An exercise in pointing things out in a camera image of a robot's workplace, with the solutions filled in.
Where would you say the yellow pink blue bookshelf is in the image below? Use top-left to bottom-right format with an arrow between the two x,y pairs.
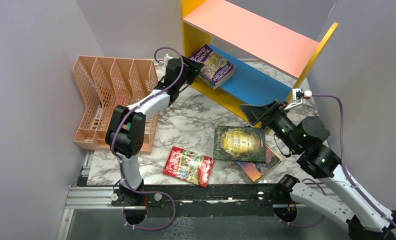
180,0 -> 338,119

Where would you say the pink marker in organizer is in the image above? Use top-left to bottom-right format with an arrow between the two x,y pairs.
110,105 -> 119,126

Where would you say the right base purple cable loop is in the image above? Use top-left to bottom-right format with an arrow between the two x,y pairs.
272,178 -> 328,229

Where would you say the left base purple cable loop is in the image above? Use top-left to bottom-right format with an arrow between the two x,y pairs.
118,158 -> 177,232

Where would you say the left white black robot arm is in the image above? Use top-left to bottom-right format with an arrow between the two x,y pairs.
105,56 -> 204,206

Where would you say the green 104-storey treehouse book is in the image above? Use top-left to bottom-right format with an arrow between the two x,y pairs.
198,73 -> 217,90

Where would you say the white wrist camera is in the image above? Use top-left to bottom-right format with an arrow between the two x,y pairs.
158,52 -> 174,68
284,88 -> 313,111

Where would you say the Jane Eyre book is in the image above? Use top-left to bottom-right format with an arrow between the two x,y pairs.
236,144 -> 282,183

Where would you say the red 13-storey treehouse book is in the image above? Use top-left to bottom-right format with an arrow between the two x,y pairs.
162,146 -> 214,188

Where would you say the orange plastic file organizer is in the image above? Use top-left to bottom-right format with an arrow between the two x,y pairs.
72,55 -> 158,151

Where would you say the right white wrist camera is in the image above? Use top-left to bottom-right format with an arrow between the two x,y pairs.
284,88 -> 313,111

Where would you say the black mounting rail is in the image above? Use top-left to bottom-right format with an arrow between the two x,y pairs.
111,182 -> 308,220

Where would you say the dark green Alice book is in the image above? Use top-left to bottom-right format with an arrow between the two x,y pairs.
212,125 -> 266,163

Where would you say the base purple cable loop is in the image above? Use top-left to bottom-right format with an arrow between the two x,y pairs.
118,158 -> 177,232
272,178 -> 328,229

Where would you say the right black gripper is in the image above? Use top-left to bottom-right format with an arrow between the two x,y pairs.
238,98 -> 302,153

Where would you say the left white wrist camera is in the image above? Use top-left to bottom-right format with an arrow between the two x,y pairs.
158,52 -> 174,68

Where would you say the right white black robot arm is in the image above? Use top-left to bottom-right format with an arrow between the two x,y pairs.
240,100 -> 396,240

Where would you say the purple 52-storey treehouse book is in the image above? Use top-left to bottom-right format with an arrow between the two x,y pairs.
189,44 -> 236,88

